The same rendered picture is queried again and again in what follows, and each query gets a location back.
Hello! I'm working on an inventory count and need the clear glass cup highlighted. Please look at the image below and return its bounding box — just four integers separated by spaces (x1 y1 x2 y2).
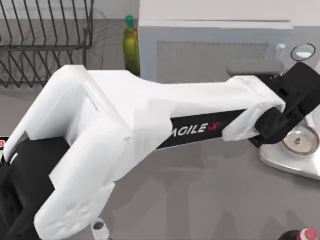
274 43 286 60

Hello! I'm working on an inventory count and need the black rimmed round glass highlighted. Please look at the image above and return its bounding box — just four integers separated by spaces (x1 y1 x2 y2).
290 42 316 62

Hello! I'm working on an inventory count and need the dark bottle with red cap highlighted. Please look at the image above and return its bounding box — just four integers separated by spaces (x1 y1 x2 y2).
276 226 320 240

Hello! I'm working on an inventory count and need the red and white can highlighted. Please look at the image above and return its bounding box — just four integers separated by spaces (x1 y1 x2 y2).
0 136 7 165

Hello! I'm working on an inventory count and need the black wire dish rack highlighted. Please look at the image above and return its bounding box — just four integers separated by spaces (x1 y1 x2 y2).
0 0 95 89

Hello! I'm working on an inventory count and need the white sink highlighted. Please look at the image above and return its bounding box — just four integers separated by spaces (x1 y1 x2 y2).
258 107 320 181

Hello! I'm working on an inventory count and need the green bottle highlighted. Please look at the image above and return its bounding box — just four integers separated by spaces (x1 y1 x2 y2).
121 14 141 76

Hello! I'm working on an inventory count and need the pale grey cabinet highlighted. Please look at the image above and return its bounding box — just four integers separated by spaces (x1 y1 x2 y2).
137 0 294 86

